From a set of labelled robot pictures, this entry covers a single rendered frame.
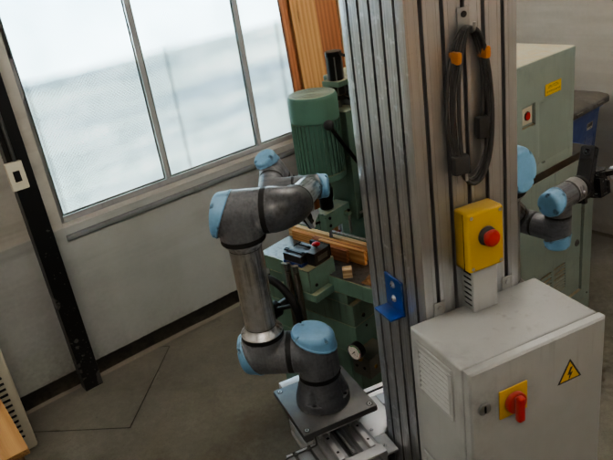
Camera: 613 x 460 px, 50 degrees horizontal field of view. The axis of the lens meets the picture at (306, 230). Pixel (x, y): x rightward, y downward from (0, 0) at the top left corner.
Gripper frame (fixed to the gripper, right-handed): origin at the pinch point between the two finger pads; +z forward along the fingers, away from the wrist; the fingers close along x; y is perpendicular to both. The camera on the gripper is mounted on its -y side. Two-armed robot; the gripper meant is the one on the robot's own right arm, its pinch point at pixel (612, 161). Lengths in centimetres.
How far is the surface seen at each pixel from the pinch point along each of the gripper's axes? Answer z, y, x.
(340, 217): -48, 10, -80
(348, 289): -65, 29, -62
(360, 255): -53, 21, -66
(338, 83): -41, -38, -74
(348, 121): -41, -25, -73
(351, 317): -65, 40, -64
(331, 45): 64, -43, -203
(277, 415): -70, 107, -132
